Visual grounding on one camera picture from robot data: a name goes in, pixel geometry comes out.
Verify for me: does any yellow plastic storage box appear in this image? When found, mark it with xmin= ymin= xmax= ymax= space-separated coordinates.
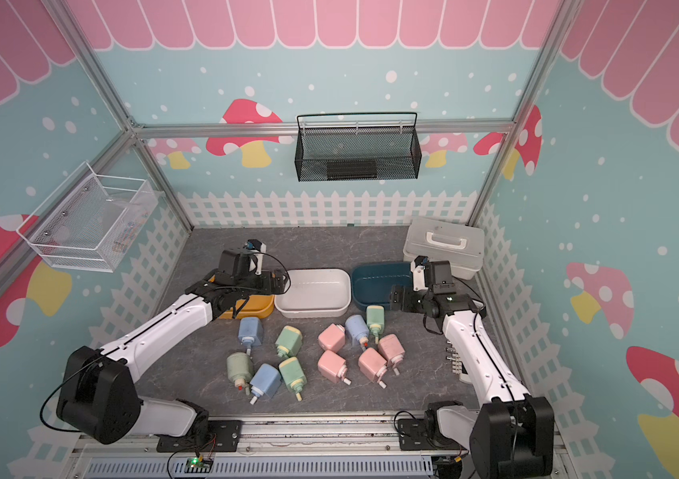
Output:
xmin=209 ymin=291 xmax=275 ymax=319

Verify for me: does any pink pencil sharpener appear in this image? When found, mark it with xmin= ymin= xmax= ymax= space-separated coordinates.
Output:
xmin=358 ymin=348 xmax=388 ymax=388
xmin=319 ymin=323 xmax=346 ymax=353
xmin=377 ymin=333 xmax=405 ymax=375
xmin=317 ymin=350 xmax=351 ymax=385

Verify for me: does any dark teal storage box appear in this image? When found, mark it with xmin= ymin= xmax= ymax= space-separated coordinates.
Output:
xmin=350 ymin=261 xmax=413 ymax=311

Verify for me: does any white plastic storage box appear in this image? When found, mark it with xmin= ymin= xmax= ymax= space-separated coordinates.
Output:
xmin=275 ymin=269 xmax=351 ymax=319

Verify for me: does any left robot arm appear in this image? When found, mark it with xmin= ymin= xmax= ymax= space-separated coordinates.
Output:
xmin=52 ymin=239 xmax=291 ymax=451

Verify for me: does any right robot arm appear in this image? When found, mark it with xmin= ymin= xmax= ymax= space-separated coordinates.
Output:
xmin=390 ymin=255 xmax=555 ymax=478

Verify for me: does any blue pencil sharpener left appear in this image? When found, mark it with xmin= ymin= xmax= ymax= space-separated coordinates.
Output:
xmin=238 ymin=317 xmax=263 ymax=356

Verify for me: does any blue pencil sharpener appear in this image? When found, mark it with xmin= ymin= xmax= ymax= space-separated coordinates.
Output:
xmin=344 ymin=315 xmax=370 ymax=350
xmin=249 ymin=364 xmax=283 ymax=405
xmin=238 ymin=317 xmax=263 ymax=356

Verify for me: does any green pencil sharpener upper right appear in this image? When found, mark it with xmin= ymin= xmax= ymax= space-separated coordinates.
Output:
xmin=365 ymin=305 xmax=385 ymax=343

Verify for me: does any green pencil sharpener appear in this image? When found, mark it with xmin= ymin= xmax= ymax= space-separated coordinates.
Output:
xmin=365 ymin=305 xmax=385 ymax=343
xmin=279 ymin=357 xmax=307 ymax=401
xmin=275 ymin=325 xmax=303 ymax=359

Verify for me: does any green pencil sharpener middle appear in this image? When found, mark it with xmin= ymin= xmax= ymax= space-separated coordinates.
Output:
xmin=275 ymin=325 xmax=303 ymax=359

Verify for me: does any blue pencil sharpener centre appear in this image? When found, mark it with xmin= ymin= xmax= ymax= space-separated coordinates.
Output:
xmin=344 ymin=315 xmax=370 ymax=350

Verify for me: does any blue pencil sharpener lower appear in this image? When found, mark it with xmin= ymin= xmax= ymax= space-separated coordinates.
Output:
xmin=249 ymin=364 xmax=283 ymax=405

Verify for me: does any green pencil sharpener lower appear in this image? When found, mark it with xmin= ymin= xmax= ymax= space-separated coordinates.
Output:
xmin=279 ymin=357 xmax=307 ymax=401

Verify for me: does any translucent plastic lidded case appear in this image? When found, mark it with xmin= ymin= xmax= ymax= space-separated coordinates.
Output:
xmin=403 ymin=217 xmax=485 ymax=281

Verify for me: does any rack of metal bits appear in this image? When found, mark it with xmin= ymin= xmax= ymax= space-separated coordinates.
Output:
xmin=446 ymin=341 xmax=472 ymax=384

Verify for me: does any pale green round sharpener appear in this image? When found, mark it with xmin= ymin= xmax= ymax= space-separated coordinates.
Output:
xmin=226 ymin=352 xmax=255 ymax=394

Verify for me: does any small green circuit board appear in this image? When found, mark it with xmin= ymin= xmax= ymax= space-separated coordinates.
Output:
xmin=184 ymin=457 xmax=214 ymax=474

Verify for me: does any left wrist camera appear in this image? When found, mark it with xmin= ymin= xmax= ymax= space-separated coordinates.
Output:
xmin=245 ymin=239 xmax=267 ymax=275

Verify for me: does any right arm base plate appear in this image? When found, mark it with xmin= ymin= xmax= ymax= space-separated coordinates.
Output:
xmin=394 ymin=417 xmax=434 ymax=451

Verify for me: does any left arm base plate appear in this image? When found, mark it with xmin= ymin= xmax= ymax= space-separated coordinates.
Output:
xmin=157 ymin=420 xmax=243 ymax=453

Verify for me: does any white wire mesh basket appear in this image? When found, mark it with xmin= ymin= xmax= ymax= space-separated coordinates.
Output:
xmin=16 ymin=163 xmax=160 ymax=273

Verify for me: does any black wire mesh basket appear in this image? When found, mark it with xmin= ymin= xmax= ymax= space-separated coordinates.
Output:
xmin=295 ymin=112 xmax=422 ymax=182

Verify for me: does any grey slotted cable duct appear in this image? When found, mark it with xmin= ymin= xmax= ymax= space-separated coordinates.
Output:
xmin=77 ymin=455 xmax=435 ymax=478

